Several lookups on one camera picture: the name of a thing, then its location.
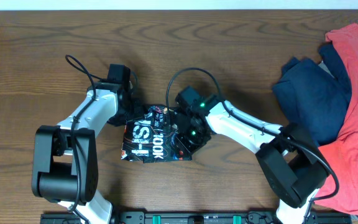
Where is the black patterned sports jersey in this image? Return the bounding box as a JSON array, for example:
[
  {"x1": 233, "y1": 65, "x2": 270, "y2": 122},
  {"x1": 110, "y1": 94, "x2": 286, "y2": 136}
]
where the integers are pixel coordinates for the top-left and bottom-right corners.
[{"x1": 121, "y1": 105, "x2": 192, "y2": 163}]

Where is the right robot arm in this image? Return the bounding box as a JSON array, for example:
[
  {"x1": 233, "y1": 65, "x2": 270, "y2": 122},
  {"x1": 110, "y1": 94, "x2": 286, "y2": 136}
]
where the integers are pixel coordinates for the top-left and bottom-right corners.
[{"x1": 172, "y1": 93, "x2": 333, "y2": 223}]

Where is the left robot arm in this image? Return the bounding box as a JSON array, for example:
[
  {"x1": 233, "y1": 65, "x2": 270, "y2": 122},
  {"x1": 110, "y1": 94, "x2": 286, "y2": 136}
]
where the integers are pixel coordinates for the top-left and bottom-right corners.
[{"x1": 31, "y1": 82, "x2": 134, "y2": 223}]

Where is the navy blue garment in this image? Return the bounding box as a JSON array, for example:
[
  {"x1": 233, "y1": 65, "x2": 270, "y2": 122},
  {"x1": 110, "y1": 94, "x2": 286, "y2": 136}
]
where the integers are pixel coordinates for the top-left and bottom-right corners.
[{"x1": 272, "y1": 41, "x2": 352, "y2": 147}]

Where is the red t-shirt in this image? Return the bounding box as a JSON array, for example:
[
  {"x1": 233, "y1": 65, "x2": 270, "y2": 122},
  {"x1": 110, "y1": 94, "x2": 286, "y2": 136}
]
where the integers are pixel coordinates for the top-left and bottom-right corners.
[{"x1": 317, "y1": 23, "x2": 358, "y2": 215}]

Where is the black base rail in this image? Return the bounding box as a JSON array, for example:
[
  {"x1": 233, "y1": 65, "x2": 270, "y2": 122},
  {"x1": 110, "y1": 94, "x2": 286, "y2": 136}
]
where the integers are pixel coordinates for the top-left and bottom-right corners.
[{"x1": 39, "y1": 202, "x2": 352, "y2": 224}]

